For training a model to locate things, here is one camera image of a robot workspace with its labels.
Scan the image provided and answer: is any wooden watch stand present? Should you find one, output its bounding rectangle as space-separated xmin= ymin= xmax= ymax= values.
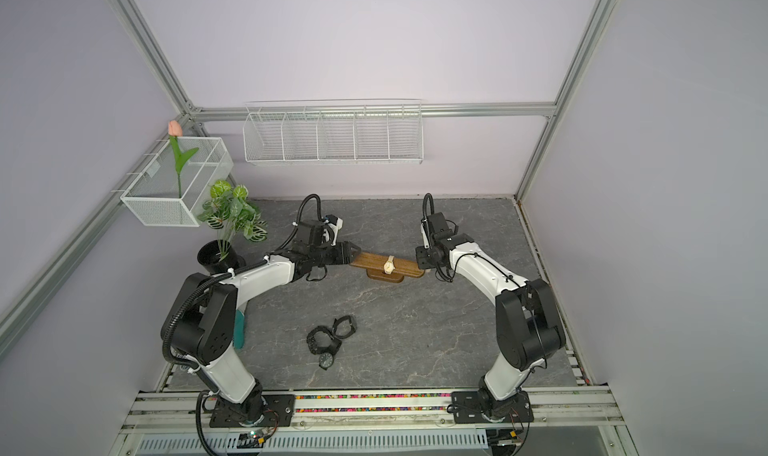
xmin=350 ymin=252 xmax=425 ymax=284

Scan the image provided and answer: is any black watch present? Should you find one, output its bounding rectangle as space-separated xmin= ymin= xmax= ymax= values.
xmin=332 ymin=315 xmax=357 ymax=340
xmin=306 ymin=326 xmax=342 ymax=370

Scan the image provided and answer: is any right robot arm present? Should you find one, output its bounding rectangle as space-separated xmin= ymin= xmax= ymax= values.
xmin=416 ymin=212 xmax=566 ymax=416

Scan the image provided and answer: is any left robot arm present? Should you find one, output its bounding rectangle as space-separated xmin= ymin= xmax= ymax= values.
xmin=161 ymin=215 xmax=359 ymax=412

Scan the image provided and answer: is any green leafy plant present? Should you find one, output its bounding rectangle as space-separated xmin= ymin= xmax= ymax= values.
xmin=196 ymin=180 xmax=268 ymax=262

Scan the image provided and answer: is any black vase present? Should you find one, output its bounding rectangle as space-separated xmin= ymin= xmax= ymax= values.
xmin=197 ymin=240 xmax=243 ymax=275

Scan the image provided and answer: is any white mesh basket left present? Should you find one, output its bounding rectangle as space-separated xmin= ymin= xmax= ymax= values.
xmin=121 ymin=136 xmax=233 ymax=227

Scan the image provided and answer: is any pink tulip flower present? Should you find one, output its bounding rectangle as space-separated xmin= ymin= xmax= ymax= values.
xmin=167 ymin=121 xmax=199 ymax=198

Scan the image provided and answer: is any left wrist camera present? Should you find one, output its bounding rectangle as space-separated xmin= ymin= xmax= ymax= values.
xmin=324 ymin=215 xmax=343 ymax=246

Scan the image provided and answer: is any white wire wall shelf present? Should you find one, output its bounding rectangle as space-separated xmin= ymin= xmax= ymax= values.
xmin=242 ymin=99 xmax=424 ymax=165

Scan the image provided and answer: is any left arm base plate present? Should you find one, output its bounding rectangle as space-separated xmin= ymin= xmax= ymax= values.
xmin=209 ymin=393 xmax=296 ymax=428

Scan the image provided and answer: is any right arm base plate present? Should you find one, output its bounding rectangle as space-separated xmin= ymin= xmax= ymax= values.
xmin=447 ymin=389 xmax=534 ymax=424

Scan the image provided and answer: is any colourful cable strip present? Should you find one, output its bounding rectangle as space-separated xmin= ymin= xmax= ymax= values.
xmin=294 ymin=390 xmax=452 ymax=414

